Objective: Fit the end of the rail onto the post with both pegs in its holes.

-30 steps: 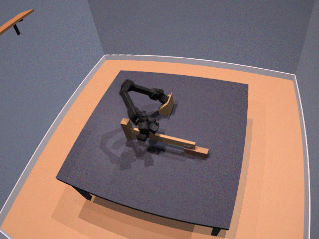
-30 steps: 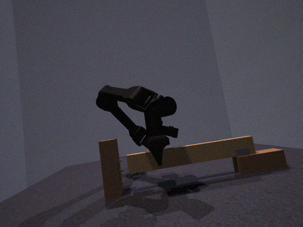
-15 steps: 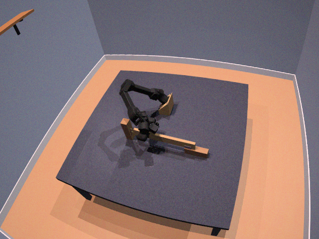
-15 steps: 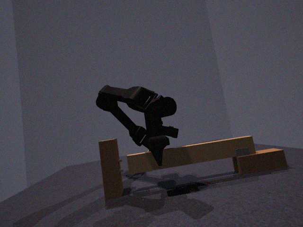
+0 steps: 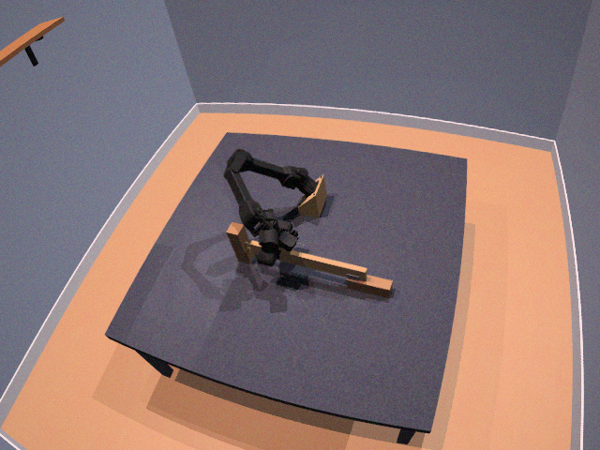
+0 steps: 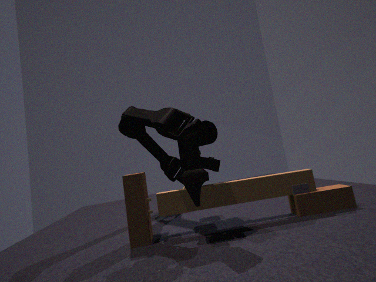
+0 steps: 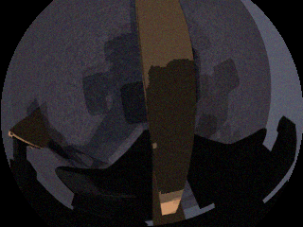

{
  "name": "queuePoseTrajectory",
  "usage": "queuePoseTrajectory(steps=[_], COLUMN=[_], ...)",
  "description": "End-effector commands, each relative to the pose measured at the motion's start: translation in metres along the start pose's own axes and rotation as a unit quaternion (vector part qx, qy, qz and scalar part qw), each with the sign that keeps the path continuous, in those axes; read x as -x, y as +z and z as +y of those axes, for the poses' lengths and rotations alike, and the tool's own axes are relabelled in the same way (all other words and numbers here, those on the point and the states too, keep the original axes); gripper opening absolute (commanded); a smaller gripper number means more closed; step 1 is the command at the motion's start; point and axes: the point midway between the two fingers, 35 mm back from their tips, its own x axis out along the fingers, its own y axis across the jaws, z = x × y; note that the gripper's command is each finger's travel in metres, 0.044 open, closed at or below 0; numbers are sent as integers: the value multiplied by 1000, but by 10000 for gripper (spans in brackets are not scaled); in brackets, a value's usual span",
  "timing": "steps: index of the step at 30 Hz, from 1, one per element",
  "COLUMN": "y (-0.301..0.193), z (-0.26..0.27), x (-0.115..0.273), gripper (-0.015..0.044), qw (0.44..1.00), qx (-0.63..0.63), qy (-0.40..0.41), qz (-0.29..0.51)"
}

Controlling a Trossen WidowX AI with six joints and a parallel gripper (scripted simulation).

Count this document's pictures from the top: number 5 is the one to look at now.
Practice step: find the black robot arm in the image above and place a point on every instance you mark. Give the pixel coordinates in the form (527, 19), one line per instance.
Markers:
(250, 211)

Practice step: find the long wooden bed rail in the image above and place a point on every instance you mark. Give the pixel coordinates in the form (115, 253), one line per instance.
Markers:
(316, 263)

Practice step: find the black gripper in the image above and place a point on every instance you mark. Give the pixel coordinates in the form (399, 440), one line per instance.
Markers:
(269, 259)

